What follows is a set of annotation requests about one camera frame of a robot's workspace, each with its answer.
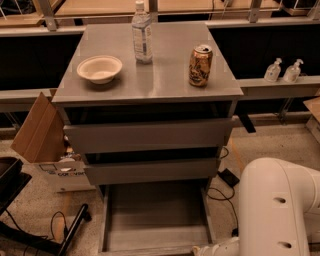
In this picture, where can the left sanitizer pump bottle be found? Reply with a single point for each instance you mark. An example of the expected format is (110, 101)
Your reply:
(273, 71)

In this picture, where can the cardboard box at right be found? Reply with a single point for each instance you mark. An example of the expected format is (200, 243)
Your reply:
(313, 124)

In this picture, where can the grey drawer cabinet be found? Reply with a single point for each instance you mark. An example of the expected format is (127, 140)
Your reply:
(156, 92)

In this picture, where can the right sanitizer pump bottle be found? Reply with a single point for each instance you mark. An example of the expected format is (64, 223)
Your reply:
(292, 72)

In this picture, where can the open cardboard box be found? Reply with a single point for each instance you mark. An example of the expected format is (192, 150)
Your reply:
(42, 142)

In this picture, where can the grey middle drawer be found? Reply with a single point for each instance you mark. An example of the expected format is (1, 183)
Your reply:
(153, 171)

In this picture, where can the black chair base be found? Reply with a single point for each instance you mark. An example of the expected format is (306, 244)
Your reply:
(13, 181)

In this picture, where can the grey drawer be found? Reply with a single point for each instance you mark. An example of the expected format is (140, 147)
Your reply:
(145, 136)
(155, 219)
(153, 171)

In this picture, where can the sanitizer pump bottle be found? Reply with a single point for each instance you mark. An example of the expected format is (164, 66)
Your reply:
(273, 71)
(292, 72)

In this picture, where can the clear plastic water bottle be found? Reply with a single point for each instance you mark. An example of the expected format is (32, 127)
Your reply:
(142, 33)

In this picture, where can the white paper bowl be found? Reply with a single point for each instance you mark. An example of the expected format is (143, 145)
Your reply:
(99, 69)

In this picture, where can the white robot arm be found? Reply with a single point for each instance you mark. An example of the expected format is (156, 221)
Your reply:
(278, 211)

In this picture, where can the black power adapter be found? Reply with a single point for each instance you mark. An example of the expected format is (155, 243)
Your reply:
(229, 178)

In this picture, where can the grey bottom drawer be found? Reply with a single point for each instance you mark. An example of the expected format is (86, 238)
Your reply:
(155, 219)

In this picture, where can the gold soda can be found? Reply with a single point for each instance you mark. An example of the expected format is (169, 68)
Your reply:
(200, 65)

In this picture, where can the grey top drawer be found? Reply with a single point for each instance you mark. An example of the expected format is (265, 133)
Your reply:
(145, 136)

